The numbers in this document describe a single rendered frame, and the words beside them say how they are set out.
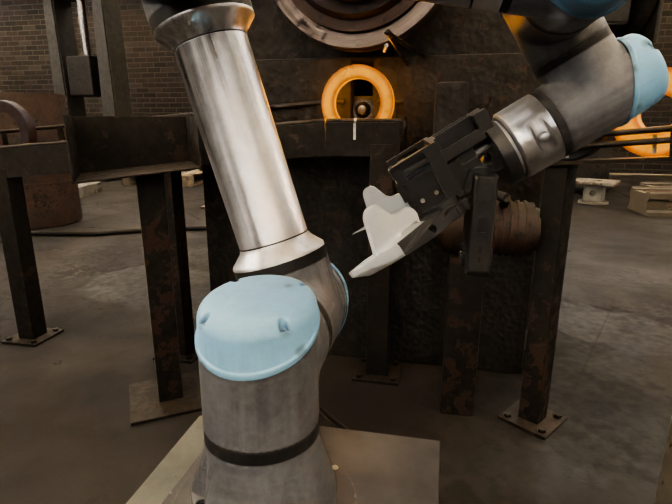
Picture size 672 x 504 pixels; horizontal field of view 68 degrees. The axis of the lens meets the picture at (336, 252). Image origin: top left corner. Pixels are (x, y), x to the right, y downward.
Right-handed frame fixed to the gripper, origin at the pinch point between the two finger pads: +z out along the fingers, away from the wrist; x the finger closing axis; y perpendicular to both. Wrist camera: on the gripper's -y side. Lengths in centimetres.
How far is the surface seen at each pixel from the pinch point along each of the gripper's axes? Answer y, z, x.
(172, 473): -10.4, 31.8, 5.3
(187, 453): -10.8, 31.4, 1.5
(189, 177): 48, 191, -476
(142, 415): -20, 74, -49
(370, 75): 19, -15, -78
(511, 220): -24, -24, -54
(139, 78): 232, 268, -749
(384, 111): 9, -13, -77
